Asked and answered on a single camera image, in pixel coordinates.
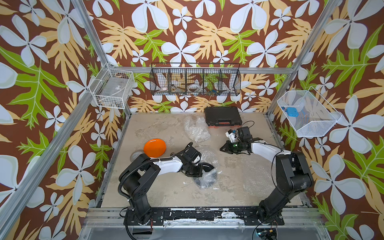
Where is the black plate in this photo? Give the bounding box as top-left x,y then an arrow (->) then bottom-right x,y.
199,163 -> 215,173

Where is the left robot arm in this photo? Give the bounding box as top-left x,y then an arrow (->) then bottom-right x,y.
117,142 -> 215,224

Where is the clear bubble wrap sheet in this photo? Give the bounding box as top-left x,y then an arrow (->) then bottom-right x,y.
184,116 -> 211,143

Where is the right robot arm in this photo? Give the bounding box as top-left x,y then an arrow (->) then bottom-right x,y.
220,138 -> 314,224

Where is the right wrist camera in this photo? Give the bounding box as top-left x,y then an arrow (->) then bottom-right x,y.
226,127 -> 253,143

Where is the white wire basket right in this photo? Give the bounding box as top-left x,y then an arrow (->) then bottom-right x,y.
277,87 -> 342,138

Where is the blue object in basket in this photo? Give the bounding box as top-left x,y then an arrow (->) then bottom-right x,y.
286,107 -> 299,118

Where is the white wire basket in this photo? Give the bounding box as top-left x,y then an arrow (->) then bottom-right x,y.
90,64 -> 136,110
277,87 -> 342,138

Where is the orange plate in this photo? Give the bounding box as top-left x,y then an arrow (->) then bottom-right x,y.
143,139 -> 167,158

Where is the black plastic case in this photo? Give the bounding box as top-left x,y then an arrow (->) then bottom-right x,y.
204,107 -> 243,127

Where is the black wire basket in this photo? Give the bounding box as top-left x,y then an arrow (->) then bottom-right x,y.
149,63 -> 242,96

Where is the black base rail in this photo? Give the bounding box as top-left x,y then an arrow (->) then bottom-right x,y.
124,206 -> 285,227

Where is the white wire basket left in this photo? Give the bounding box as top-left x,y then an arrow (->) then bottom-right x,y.
90,64 -> 136,110

